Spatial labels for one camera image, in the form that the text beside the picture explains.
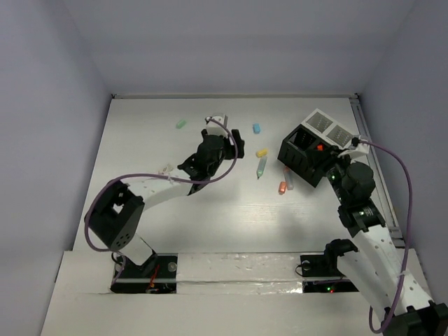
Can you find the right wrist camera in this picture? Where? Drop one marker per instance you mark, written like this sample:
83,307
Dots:
358,148

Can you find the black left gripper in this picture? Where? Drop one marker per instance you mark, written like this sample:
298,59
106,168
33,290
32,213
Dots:
230,143

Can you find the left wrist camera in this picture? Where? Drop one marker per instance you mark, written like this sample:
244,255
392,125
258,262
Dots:
216,125

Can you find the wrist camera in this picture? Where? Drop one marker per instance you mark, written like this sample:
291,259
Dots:
358,148
216,125

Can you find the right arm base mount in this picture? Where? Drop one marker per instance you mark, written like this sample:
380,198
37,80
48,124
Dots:
319,272

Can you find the white organizer container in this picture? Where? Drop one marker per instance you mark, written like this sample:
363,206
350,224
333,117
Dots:
328,129

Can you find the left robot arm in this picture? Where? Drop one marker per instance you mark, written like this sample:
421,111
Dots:
110,224

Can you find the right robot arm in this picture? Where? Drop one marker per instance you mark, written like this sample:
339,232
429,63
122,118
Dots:
369,259

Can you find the green highlighter cap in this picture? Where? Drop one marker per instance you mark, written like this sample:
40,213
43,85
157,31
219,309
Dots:
180,124

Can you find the blue highlighter cap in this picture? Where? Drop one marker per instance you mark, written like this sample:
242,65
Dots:
256,128

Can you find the black organizer container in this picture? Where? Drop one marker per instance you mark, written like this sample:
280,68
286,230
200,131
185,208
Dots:
292,153

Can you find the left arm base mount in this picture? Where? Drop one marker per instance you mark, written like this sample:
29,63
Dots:
156,276

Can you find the clear capped highlighter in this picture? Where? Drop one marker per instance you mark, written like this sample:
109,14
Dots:
288,178

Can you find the yellow highlighter cap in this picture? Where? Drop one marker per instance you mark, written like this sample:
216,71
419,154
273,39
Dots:
261,153

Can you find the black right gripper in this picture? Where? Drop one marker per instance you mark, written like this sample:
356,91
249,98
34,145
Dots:
332,156

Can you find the teal highlighter pen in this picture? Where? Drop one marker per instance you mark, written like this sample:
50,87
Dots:
261,166

